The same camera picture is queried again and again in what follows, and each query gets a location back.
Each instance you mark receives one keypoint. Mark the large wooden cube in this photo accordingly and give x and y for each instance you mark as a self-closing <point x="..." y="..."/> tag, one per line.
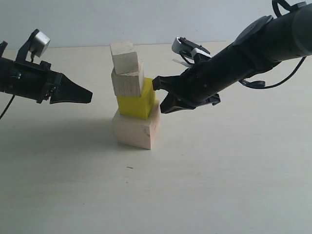
<point x="137" y="132"/>

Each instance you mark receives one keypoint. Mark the yellow cube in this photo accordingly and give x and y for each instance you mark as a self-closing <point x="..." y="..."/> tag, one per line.
<point x="139" y="107"/>

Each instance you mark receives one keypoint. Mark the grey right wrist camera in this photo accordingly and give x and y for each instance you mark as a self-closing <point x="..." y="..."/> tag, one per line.
<point x="189" y="51"/>

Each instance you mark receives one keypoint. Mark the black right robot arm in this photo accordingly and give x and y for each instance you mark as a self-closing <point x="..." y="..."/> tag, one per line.
<point x="259" y="48"/>

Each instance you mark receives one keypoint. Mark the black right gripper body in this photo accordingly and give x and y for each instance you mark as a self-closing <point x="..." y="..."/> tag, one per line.
<point x="205" y="79"/>

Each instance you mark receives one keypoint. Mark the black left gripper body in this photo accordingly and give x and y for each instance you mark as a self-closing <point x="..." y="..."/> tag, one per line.
<point x="29" y="80"/>

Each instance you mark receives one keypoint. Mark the medium wooden cube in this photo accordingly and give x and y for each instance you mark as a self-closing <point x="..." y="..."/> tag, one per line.
<point x="128" y="84"/>

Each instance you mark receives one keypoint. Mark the small wooden cube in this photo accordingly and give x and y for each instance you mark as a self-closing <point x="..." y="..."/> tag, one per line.
<point x="124" y="56"/>

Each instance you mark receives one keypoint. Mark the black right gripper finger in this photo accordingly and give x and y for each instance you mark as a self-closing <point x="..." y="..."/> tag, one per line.
<point x="173" y="103"/>
<point x="171" y="84"/>

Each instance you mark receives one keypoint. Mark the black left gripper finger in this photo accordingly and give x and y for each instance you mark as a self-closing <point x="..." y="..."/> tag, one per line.
<point x="66" y="91"/>

